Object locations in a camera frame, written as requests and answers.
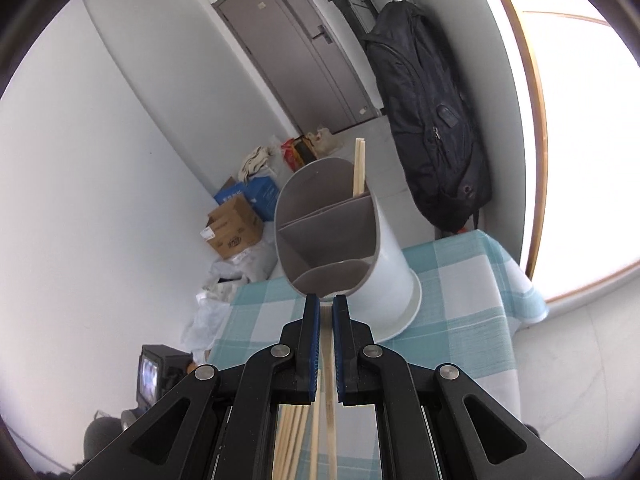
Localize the black coat rack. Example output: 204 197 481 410
327 0 416 41

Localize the grey white utensil holder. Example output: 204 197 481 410
273 156 422 343

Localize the black backpack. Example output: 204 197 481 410
361 0 494 232

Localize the blue cardboard box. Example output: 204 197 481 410
215 172 281 222

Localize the teal checkered tablecloth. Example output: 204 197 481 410
207 230 549 480

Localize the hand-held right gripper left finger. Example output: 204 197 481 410
70 294 321 480

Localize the brown cardboard box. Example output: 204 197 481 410
200 194 265 260

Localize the red snack bag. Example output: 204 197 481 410
281 136 317 170

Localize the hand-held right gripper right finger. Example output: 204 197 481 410
332 294 587 480

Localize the beige cloth bag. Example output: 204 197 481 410
237 145 279 182

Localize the wooden window frame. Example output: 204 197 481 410
487 0 640 306

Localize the pile of white plastic bags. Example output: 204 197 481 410
182 247 279 357

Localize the beige plastic bag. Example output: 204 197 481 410
305 127 344 157

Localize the grey door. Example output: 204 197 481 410
212 0 384 134

